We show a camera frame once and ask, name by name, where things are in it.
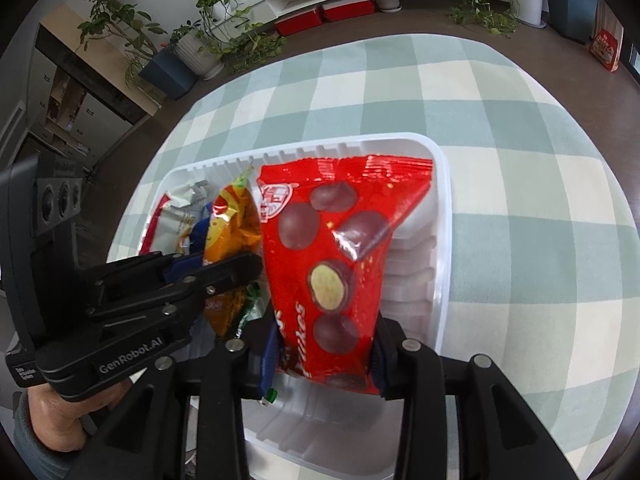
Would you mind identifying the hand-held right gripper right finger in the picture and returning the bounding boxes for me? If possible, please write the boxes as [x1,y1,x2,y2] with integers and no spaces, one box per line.
[371,312,558,480]

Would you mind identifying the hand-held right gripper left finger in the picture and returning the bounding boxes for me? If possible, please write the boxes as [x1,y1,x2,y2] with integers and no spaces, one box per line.
[100,317,282,480]

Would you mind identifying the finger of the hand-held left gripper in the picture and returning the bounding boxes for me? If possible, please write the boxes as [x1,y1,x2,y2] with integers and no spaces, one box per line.
[80,251,203,294]
[91,253,265,337]

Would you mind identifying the blue chip bag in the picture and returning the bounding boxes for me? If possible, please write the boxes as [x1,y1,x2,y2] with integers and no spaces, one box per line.
[190,202,217,256]

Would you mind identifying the green snack packet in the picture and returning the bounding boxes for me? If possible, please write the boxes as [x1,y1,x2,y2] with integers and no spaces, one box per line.
[232,282,269,337]

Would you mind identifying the orange and black snack bag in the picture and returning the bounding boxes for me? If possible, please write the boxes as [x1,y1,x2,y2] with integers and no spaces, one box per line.
[202,167,264,339]

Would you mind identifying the white snack bag red edge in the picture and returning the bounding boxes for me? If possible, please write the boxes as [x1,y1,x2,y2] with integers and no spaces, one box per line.
[139,182,212,257]

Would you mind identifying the white plastic tray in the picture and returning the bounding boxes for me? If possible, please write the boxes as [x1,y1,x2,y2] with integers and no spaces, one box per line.
[137,132,454,479]

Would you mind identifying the red chocolate ball bag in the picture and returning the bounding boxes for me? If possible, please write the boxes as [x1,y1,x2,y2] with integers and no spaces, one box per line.
[256,155,434,397]

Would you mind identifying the person's left forearm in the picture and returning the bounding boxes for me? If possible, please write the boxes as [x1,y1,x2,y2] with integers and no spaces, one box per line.
[11,392,56,468]

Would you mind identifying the person's left hand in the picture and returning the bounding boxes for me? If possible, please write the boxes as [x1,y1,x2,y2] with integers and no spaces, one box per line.
[25,381,134,454]

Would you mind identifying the leafy tree in blue pot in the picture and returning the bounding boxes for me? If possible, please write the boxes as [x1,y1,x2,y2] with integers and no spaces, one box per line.
[75,0,199,102]

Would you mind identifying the green checked tablecloth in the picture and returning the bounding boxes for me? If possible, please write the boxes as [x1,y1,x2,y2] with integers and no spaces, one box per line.
[107,34,640,480]

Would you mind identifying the red storage box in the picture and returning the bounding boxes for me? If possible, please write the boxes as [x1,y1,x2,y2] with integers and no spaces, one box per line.
[274,7,324,37]
[322,0,376,22]

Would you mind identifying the red paper bag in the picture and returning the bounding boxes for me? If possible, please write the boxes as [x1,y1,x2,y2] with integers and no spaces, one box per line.
[587,29,624,74]

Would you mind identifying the broad-leaf plant in grey-blue pot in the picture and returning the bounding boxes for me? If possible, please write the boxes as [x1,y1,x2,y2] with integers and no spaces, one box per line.
[541,0,602,44]

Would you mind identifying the beige curtain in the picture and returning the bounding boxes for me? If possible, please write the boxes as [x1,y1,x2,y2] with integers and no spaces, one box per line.
[595,0,632,43]

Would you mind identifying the white and dark wall cabinet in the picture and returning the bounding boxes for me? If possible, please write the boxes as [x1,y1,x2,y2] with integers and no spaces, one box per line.
[0,5,168,186]

